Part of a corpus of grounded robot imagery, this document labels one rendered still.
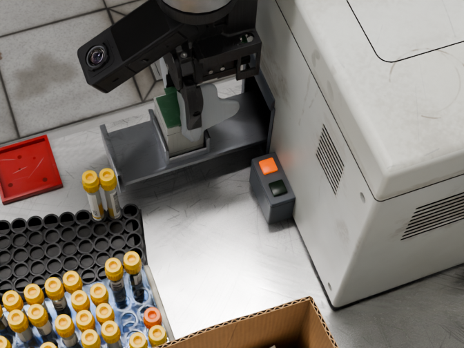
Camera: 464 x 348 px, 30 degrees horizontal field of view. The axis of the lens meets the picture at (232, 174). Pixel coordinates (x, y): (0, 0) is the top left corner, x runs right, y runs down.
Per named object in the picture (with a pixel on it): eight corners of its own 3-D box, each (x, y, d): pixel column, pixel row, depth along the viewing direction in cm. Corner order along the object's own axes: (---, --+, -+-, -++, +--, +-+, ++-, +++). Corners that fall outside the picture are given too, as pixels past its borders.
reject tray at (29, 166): (47, 137, 100) (46, 133, 99) (63, 186, 97) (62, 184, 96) (-11, 154, 98) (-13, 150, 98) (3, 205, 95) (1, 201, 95)
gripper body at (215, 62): (259, 81, 84) (268, 1, 73) (175, 105, 82) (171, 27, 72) (231, 21, 87) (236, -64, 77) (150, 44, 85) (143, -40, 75)
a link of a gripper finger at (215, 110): (245, 146, 90) (242, 82, 83) (191, 163, 89) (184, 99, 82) (235, 126, 92) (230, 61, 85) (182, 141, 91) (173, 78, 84)
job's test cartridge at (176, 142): (190, 114, 97) (189, 83, 91) (204, 149, 95) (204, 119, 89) (155, 124, 96) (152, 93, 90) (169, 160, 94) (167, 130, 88)
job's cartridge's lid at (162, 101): (188, 83, 91) (188, 81, 91) (204, 119, 89) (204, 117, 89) (153, 94, 90) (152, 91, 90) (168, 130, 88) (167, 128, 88)
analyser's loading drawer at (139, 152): (272, 93, 101) (275, 67, 96) (293, 139, 98) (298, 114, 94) (103, 143, 97) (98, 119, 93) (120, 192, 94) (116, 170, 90)
